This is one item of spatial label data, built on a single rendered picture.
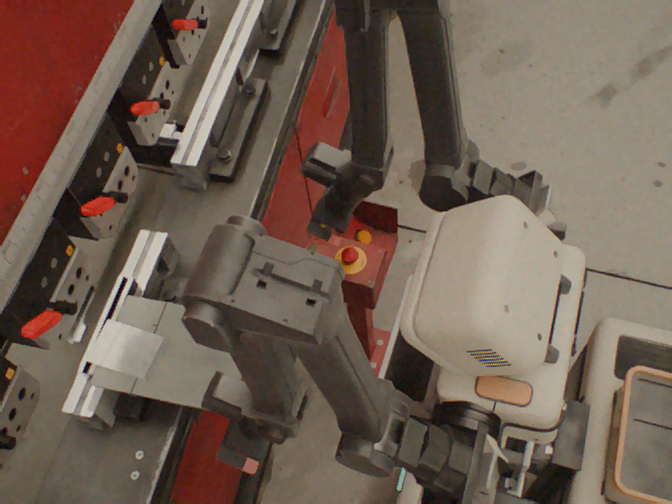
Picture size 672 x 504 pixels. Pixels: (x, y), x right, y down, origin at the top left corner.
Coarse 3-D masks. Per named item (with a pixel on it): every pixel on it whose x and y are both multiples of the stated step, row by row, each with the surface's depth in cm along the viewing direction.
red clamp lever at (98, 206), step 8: (104, 192) 111; (112, 192) 111; (120, 192) 111; (96, 200) 106; (104, 200) 106; (112, 200) 108; (120, 200) 110; (88, 208) 103; (96, 208) 104; (104, 208) 106
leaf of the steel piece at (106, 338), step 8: (104, 328) 128; (112, 328) 128; (120, 328) 128; (104, 336) 127; (112, 336) 127; (96, 344) 126; (104, 344) 126; (112, 344) 126; (96, 352) 126; (104, 352) 126; (88, 360) 125; (96, 360) 125
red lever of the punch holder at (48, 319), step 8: (48, 304) 102; (56, 304) 101; (64, 304) 101; (72, 304) 101; (48, 312) 98; (56, 312) 98; (64, 312) 101; (72, 312) 101; (40, 320) 96; (48, 320) 96; (56, 320) 98; (24, 328) 94; (32, 328) 94; (40, 328) 94; (48, 328) 96; (32, 336) 94
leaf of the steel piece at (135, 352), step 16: (128, 336) 127; (144, 336) 126; (160, 336) 126; (112, 352) 125; (128, 352) 125; (144, 352) 125; (160, 352) 124; (112, 368) 124; (128, 368) 124; (144, 368) 123
